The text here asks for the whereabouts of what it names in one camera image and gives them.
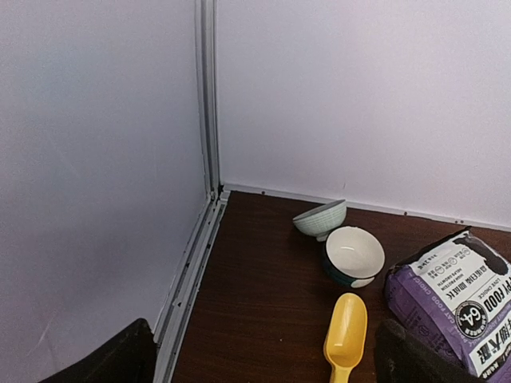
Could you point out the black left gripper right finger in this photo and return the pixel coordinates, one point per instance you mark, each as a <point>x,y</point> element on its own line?
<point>401,357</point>

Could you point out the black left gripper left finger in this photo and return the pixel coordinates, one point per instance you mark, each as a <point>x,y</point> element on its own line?
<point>126,357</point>

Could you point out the yellow plastic scoop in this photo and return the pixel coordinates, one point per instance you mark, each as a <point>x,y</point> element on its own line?
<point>344,344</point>

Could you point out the purple pet food bag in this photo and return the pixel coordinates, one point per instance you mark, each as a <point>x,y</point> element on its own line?
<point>454,296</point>

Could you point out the dark bowl white inside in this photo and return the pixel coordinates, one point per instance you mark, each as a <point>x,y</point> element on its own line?
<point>352,257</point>

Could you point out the pale green ribbed bowl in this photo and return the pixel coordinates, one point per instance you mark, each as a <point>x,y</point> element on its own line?
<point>320,221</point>

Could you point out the aluminium corner post left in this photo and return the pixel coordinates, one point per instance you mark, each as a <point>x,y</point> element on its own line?
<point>205,24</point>

